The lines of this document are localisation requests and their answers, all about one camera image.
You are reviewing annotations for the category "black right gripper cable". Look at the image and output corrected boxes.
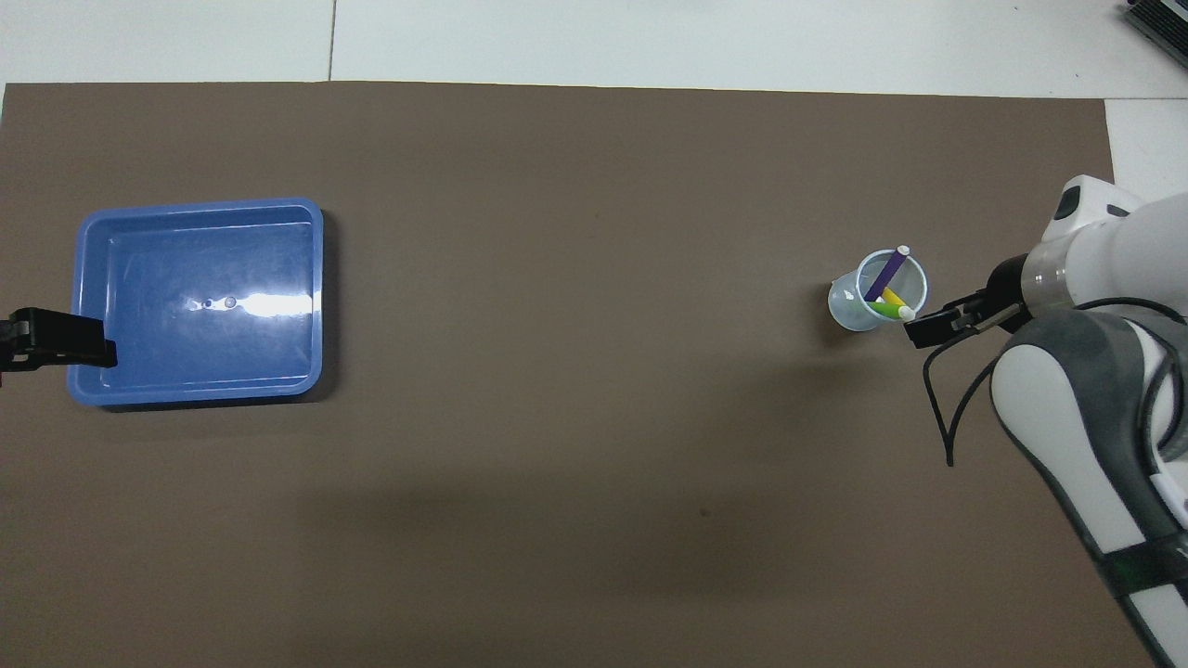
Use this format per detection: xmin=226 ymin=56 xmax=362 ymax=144
xmin=923 ymin=320 xmax=1014 ymax=468

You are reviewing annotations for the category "brown table mat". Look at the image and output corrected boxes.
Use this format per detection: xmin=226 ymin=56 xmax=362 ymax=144
xmin=0 ymin=82 xmax=1172 ymax=668

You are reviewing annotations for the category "grey keyboard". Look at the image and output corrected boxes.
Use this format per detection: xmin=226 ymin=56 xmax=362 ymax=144
xmin=1123 ymin=0 xmax=1188 ymax=58

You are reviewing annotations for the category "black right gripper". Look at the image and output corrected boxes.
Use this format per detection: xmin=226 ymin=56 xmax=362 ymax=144
xmin=902 ymin=257 xmax=1032 ymax=352

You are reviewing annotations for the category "purple pen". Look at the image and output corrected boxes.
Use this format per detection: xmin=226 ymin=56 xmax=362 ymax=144
xmin=863 ymin=245 xmax=911 ymax=303

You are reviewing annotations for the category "translucent plastic cup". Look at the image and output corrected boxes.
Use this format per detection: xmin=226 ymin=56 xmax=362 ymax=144
xmin=828 ymin=249 xmax=929 ymax=332

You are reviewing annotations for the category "blue plastic tray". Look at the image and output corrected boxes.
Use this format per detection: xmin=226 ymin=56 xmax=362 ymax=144
xmin=67 ymin=197 xmax=326 ymax=410

